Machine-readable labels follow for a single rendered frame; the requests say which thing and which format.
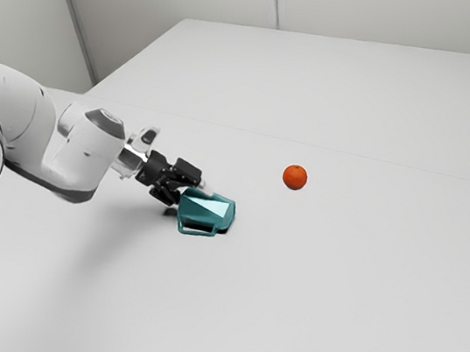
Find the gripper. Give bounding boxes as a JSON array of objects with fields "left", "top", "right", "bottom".
[{"left": 134, "top": 148, "right": 220, "bottom": 213}]

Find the teal faceted mug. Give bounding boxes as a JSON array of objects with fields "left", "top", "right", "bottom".
[{"left": 173, "top": 186, "right": 238, "bottom": 243}]

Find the orange fruit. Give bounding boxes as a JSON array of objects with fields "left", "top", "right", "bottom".
[{"left": 280, "top": 162, "right": 311, "bottom": 193}]

